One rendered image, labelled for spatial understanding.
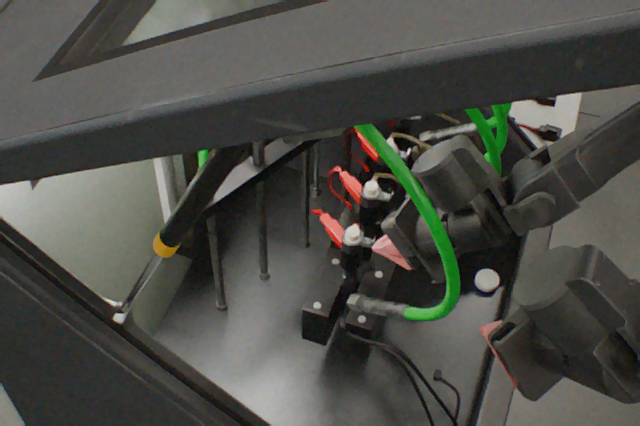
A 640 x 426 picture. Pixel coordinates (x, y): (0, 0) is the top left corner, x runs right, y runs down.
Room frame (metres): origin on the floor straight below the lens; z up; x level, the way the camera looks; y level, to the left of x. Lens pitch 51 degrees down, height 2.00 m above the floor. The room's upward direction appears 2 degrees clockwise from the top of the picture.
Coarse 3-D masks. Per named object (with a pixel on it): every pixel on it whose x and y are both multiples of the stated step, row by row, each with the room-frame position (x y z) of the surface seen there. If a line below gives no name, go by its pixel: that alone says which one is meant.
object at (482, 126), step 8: (472, 112) 0.72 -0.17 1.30; (480, 112) 0.73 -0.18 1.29; (472, 120) 0.72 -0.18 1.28; (480, 120) 0.72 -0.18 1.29; (480, 128) 0.72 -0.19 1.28; (488, 128) 0.72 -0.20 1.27; (488, 136) 0.72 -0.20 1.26; (256, 144) 0.80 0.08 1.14; (264, 144) 0.81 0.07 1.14; (488, 144) 0.71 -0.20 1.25; (496, 144) 0.72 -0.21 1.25; (256, 152) 0.80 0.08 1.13; (264, 152) 0.81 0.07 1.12; (488, 152) 0.71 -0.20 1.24; (496, 152) 0.71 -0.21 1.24; (256, 160) 0.80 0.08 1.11; (264, 160) 0.81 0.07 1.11; (496, 160) 0.71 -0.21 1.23; (496, 168) 0.71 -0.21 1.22
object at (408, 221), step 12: (408, 204) 0.66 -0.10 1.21; (432, 204) 0.67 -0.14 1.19; (396, 216) 0.64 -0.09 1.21; (408, 216) 0.64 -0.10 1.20; (420, 216) 0.65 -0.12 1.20; (444, 216) 0.63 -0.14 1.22; (396, 228) 0.63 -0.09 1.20; (408, 228) 0.63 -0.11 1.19; (420, 228) 0.63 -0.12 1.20; (444, 228) 0.61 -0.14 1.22; (408, 240) 0.62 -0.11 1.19; (420, 240) 0.62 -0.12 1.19; (432, 240) 0.61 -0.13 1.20; (420, 252) 0.61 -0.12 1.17; (432, 252) 0.61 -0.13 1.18; (456, 252) 0.60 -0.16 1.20; (432, 264) 0.61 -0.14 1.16; (432, 276) 0.60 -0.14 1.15; (444, 276) 0.60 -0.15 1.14
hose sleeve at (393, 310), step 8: (368, 296) 0.58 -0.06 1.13; (360, 304) 0.57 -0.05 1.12; (368, 304) 0.57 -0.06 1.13; (376, 304) 0.56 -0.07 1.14; (384, 304) 0.56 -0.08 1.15; (392, 304) 0.55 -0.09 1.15; (400, 304) 0.55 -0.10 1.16; (376, 312) 0.56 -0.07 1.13; (384, 312) 0.55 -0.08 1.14; (392, 312) 0.54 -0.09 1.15; (400, 312) 0.54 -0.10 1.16; (408, 320) 0.53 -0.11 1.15
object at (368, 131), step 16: (368, 128) 0.59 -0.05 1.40; (384, 144) 0.57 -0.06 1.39; (400, 160) 0.57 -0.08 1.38; (400, 176) 0.55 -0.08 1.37; (416, 192) 0.54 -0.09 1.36; (432, 208) 0.54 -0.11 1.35; (432, 224) 0.53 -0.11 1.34; (448, 240) 0.52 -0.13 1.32; (448, 256) 0.51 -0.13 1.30; (448, 272) 0.51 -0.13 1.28; (448, 288) 0.50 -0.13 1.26; (448, 304) 0.50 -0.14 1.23; (432, 320) 0.51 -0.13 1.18
